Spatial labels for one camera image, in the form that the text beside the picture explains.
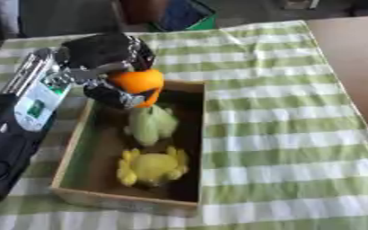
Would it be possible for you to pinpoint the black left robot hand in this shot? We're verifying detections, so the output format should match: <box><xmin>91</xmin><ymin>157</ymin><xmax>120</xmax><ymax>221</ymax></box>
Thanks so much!
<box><xmin>59</xmin><ymin>31</ymin><xmax>162</xmax><ymax>110</ymax></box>

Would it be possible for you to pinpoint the orange toy fruit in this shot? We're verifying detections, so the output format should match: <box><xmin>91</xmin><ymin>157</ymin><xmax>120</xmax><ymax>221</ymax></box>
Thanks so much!
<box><xmin>107</xmin><ymin>68</ymin><xmax>165</xmax><ymax>109</ymax></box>

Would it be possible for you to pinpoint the tan cardboard box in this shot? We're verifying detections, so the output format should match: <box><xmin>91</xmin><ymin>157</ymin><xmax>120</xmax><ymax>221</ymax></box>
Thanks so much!
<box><xmin>50</xmin><ymin>79</ymin><xmax>208</xmax><ymax>217</ymax></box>

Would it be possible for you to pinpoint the brown chair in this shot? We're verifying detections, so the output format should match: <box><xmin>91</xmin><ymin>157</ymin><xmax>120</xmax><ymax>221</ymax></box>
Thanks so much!
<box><xmin>110</xmin><ymin>0</ymin><xmax>169</xmax><ymax>32</ymax></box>

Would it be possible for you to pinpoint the pale green toy vegetable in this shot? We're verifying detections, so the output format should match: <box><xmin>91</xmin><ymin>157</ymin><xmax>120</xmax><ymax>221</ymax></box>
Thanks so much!
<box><xmin>122</xmin><ymin>104</ymin><xmax>181</xmax><ymax>147</ymax></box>

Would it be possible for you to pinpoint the green and blue bag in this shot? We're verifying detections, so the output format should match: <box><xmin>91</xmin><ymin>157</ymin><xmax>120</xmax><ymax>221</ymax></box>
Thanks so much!
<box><xmin>147</xmin><ymin>0</ymin><xmax>219</xmax><ymax>32</ymax></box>

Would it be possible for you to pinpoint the yellow soft toy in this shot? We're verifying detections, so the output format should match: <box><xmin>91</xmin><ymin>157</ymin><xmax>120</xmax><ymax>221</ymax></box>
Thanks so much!
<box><xmin>115</xmin><ymin>145</ymin><xmax>190</xmax><ymax>189</ymax></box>

